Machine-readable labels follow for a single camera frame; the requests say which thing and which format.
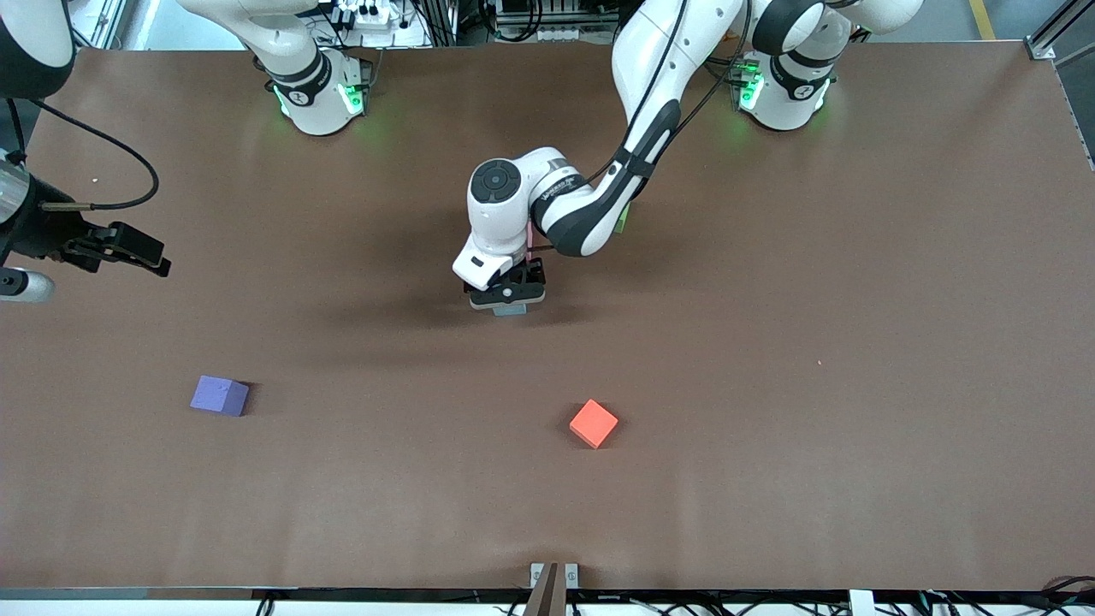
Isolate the black table edge rail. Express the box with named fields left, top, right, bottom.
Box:
left=0, top=586, right=1095, bottom=602

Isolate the brown wooden post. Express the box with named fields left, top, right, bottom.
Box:
left=524, top=562, right=568, bottom=616

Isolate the orange foam block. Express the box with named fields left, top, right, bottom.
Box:
left=569, top=399, right=619, bottom=450

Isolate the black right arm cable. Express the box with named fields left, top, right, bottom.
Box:
left=4, top=96, right=161, bottom=211

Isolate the white power strip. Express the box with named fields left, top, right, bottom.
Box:
left=334, top=0, right=430, bottom=49

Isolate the purple foam block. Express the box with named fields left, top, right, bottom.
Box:
left=190, top=376, right=251, bottom=418

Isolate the grey metal bracket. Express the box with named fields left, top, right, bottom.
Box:
left=530, top=562, right=580, bottom=590

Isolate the grey equipment rack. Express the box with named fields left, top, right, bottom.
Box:
left=492, top=0, right=604, bottom=44

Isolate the grey aluminium frame profile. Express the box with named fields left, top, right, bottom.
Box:
left=1025, top=0, right=1095, bottom=62

